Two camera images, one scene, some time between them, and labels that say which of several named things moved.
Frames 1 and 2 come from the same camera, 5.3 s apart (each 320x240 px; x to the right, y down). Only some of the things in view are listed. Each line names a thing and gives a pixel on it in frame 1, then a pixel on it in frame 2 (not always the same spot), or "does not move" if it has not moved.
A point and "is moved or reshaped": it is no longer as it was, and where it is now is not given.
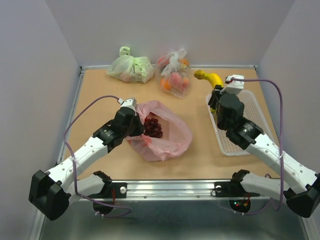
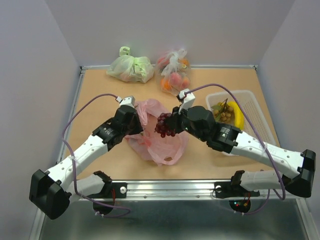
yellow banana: [215, 79] is moved or reshaped
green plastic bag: [131, 69] does not move
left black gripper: [140, 129] does not move
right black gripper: [217, 94] to [177, 114]
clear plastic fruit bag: [173, 69] does not move
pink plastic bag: [177, 134] is moved or reshaped
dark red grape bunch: [152, 127] to [161, 127]
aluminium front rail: [181, 191] does not move
